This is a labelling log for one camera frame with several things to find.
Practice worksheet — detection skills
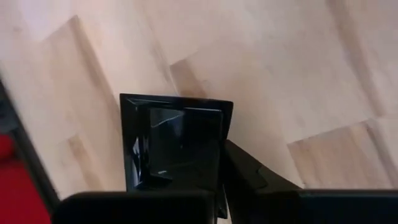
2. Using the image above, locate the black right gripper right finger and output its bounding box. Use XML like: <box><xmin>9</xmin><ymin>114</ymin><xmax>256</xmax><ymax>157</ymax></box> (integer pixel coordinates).
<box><xmin>224</xmin><ymin>139</ymin><xmax>301</xmax><ymax>203</ymax></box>

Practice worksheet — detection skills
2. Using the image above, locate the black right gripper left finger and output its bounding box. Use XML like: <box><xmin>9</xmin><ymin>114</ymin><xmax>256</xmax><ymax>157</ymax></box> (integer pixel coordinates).
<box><xmin>139</xmin><ymin>146</ymin><xmax>218</xmax><ymax>192</ymax></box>

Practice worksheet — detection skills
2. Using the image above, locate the black table edge rail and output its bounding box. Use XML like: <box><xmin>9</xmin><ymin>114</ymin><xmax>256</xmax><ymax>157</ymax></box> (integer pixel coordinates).
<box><xmin>0</xmin><ymin>74</ymin><xmax>62</xmax><ymax>215</ymax></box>

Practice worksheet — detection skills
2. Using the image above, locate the red object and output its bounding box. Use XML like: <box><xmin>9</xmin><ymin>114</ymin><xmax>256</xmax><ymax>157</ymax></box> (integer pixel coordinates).
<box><xmin>0</xmin><ymin>133</ymin><xmax>53</xmax><ymax>224</ymax></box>

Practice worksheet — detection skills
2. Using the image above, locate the black glossy small square plate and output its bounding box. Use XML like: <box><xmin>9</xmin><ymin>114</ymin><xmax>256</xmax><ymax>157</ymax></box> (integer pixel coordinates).
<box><xmin>119</xmin><ymin>92</ymin><xmax>234</xmax><ymax>192</ymax></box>

